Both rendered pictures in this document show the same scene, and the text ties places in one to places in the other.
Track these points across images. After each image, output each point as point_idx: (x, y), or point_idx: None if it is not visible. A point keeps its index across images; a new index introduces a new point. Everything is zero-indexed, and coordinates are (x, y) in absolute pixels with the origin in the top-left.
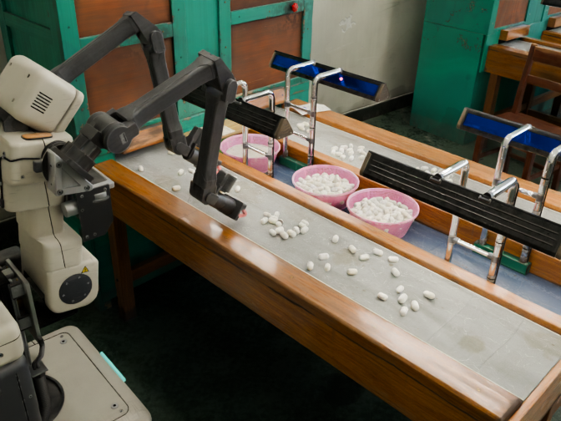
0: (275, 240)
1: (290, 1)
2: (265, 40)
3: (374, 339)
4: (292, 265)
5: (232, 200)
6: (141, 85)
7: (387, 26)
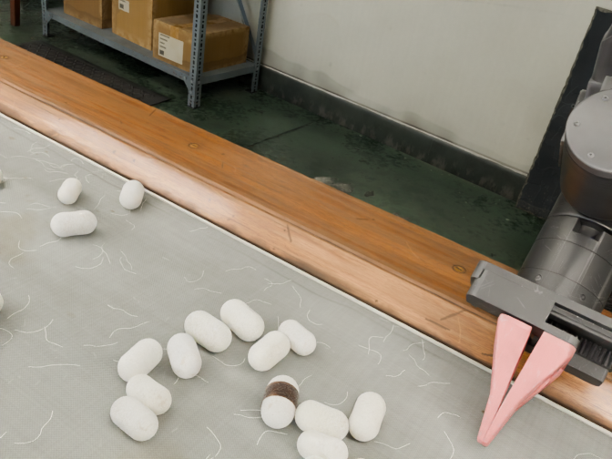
0: (272, 316)
1: None
2: None
3: (16, 45)
4: (193, 177)
5: (540, 260)
6: None
7: None
